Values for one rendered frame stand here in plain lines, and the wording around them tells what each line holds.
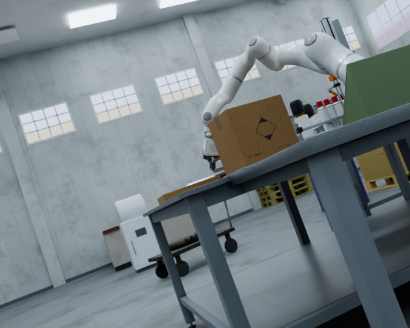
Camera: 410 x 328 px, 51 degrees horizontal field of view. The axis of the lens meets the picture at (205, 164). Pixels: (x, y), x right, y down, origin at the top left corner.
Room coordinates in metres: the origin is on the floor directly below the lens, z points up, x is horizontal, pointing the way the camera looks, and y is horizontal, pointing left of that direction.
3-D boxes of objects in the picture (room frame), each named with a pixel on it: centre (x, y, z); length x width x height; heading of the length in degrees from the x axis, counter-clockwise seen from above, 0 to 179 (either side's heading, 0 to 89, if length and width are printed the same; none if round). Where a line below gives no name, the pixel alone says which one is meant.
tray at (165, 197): (2.23, 0.13, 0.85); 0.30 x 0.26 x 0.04; 106
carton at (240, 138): (2.04, -0.26, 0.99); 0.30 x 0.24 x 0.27; 112
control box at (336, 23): (2.44, -0.96, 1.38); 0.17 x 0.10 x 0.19; 161
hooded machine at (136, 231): (7.66, 1.51, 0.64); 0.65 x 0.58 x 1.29; 16
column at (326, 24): (2.37, -0.91, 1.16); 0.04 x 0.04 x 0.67; 16
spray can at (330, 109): (2.49, -0.79, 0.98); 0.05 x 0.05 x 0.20
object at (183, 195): (2.56, -0.68, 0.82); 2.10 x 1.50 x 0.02; 106
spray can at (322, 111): (2.47, -0.74, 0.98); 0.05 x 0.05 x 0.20
